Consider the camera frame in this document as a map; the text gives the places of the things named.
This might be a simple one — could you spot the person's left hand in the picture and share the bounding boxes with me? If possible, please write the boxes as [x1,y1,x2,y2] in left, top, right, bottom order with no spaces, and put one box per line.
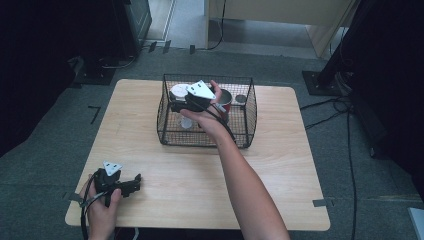
[79,173,123,236]

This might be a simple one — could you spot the person's right hand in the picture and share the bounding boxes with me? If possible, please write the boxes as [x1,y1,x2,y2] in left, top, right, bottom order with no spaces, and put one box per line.
[179,79,234,142]

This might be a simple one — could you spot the dark cabinet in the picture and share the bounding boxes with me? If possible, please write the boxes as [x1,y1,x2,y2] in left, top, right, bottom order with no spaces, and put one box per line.
[111,0,153,58]

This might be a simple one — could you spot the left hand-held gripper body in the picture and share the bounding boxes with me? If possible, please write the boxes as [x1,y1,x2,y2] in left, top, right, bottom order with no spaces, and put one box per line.
[93,161,132,208]

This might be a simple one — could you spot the black wire basket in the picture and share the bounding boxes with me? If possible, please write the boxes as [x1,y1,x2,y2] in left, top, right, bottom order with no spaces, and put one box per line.
[156,73,258,149]

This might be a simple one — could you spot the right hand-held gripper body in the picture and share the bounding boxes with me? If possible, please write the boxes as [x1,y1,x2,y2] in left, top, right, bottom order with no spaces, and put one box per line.
[173,79,218,113]

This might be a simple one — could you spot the black stand base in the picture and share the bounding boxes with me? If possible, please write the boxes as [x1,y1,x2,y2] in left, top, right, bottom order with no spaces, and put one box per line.
[68,55,118,88]

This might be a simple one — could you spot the thin black wall cable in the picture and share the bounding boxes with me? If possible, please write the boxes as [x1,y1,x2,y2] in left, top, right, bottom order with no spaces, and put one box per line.
[195,0,228,52]

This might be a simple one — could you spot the grey tape strip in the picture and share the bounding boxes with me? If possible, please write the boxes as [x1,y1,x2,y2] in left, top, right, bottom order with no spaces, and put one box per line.
[312,198,335,208]

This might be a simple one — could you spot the black floor cable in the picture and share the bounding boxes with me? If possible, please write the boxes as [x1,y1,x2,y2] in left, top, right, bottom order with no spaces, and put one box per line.
[299,94,360,240]

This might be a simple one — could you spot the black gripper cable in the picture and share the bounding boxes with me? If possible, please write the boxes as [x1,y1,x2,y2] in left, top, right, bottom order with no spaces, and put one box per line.
[191,98,237,142]
[79,169,110,240]

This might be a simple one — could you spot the clear plastic cup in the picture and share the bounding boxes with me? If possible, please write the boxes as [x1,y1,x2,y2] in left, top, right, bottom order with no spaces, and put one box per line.
[177,114,195,131]

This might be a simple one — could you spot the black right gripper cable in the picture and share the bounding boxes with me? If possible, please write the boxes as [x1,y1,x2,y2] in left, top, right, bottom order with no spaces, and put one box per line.
[191,98,237,142]

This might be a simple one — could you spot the black curtain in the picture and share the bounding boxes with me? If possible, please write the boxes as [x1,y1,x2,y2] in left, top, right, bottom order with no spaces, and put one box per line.
[339,0,424,201]
[0,0,118,158]

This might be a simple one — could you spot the beige cabinet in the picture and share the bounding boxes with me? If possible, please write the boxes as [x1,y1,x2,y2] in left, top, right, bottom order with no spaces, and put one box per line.
[204,0,362,58]

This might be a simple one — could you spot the white flat object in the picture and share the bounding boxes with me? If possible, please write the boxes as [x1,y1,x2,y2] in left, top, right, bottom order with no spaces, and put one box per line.
[407,206,424,240]

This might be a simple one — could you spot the black stand with base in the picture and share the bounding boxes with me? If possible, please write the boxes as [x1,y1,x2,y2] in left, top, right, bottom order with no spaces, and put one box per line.
[301,33,355,98]

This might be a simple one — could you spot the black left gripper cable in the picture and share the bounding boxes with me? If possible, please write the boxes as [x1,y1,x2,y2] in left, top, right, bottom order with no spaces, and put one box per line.
[79,169,110,240]

